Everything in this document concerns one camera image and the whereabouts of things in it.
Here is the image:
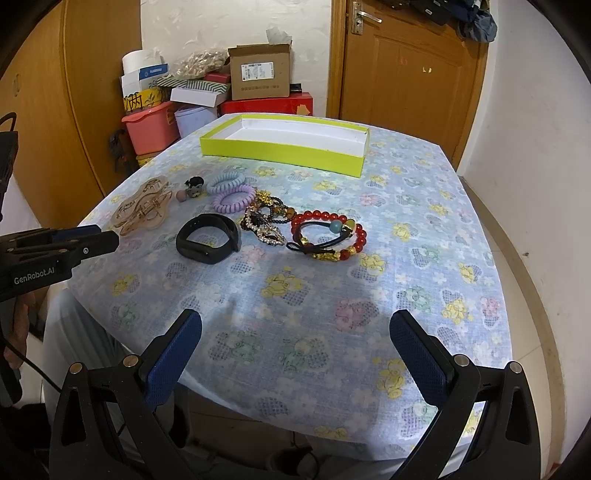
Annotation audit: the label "beige translucent hair claw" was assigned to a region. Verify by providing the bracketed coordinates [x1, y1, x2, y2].
[110, 176, 172, 237]

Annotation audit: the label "black fitness band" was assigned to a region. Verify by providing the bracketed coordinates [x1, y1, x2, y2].
[175, 213, 242, 265]

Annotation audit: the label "light blue spiral hair tie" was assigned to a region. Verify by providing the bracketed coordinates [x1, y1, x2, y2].
[204, 170, 247, 196]

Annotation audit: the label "purple spiral hair tie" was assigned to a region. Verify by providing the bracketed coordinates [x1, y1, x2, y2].
[212, 184, 257, 215]

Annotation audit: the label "rhinestone gold brooch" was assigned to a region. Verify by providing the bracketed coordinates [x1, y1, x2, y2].
[239, 207, 287, 246]

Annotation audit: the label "red bead bracelet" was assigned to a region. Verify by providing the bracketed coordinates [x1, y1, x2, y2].
[289, 209, 368, 263]

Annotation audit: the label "black hair tie teal bead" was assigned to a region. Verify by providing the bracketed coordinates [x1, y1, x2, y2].
[287, 218, 363, 261]

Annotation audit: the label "person's left hand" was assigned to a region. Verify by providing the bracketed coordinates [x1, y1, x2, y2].
[4, 292, 36, 369]

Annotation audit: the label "pink plastic bin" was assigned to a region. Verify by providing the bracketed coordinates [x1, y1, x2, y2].
[121, 101, 180, 155]

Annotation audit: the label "lavender round container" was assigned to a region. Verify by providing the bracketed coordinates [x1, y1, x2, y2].
[174, 106, 218, 138]

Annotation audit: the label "yellow patterned box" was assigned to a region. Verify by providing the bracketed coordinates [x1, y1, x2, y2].
[122, 87, 170, 115]

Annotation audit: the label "floral blue tablecloth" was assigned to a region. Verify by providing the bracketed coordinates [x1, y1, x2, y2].
[68, 127, 513, 459]

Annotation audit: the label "white blue carton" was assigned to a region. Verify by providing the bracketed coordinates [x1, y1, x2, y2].
[120, 64, 168, 97]

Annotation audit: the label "green striped box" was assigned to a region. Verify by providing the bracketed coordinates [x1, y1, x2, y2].
[156, 76, 230, 93]

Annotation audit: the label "white flat box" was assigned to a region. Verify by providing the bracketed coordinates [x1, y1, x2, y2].
[170, 87, 228, 108]

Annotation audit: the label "white paper roll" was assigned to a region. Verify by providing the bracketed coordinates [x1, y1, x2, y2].
[121, 49, 162, 75]

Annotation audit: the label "bag of nuts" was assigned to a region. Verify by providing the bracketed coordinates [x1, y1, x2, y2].
[169, 49, 228, 80]

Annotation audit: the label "small dark red box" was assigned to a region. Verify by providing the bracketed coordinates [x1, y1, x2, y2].
[204, 72, 231, 85]

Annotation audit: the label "brown cardboard box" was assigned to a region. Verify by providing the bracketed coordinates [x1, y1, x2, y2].
[228, 43, 291, 100]

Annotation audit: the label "red gift box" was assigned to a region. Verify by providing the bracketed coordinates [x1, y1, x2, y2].
[221, 92, 314, 116]

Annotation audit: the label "yellow-green shallow box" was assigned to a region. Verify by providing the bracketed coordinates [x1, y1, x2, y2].
[199, 113, 370, 178]

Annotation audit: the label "wooden door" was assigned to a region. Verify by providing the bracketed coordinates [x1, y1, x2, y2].
[325, 1, 489, 167]

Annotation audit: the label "dark clothes hanging on door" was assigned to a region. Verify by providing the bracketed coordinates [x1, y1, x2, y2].
[383, 0, 498, 44]

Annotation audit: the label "black cable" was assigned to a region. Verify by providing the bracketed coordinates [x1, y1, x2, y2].
[0, 322, 63, 395]

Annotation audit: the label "silver door handle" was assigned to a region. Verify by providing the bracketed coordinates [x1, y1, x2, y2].
[351, 1, 383, 35]

